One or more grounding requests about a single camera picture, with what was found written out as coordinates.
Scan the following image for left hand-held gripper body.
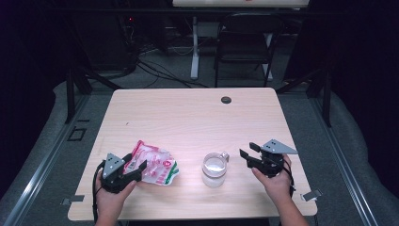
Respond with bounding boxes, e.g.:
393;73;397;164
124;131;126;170
100;153;139;194

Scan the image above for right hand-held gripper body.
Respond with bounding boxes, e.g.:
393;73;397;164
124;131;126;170
247;138;298;179

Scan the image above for red and white snack bag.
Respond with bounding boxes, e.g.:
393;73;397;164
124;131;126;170
123;139;181;186

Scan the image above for clear glass cup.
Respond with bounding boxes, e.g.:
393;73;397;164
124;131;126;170
200;151;231;189

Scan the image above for person's left hand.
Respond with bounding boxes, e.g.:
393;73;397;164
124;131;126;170
94;170;138;220

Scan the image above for person's right hand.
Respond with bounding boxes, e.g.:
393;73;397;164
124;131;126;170
251;153;294;205

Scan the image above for grey tape strip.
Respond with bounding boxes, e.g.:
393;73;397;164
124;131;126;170
60;194;86;206
300;188;324;202

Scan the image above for white desk leg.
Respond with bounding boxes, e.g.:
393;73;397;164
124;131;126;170
263;32;274;82
190;16;200;81

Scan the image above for black metal stand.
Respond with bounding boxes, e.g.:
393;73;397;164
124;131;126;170
63;66;122;124
275;66;333;128

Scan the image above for black folding chair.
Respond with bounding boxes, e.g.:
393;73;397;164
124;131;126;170
214;12;285;89

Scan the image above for dark equipment with red light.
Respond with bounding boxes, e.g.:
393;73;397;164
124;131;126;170
119;13;139;40

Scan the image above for pale desk top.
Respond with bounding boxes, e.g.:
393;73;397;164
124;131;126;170
171;0;310;8

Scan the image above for left hand-held gripper black cable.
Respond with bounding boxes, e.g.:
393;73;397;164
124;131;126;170
91;160;106;224

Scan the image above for hand-held gripper black cable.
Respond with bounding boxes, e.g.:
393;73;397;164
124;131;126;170
281;155;297;193
91;160;106;224

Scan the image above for right hand-held gripper black cable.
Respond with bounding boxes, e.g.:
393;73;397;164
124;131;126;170
281;155;297;193

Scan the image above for aluminium floor rail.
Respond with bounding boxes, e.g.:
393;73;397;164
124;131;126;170
2;93;91;226
309;93;381;226

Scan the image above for black floor cables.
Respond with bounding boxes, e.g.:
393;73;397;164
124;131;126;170
135;58;210;89

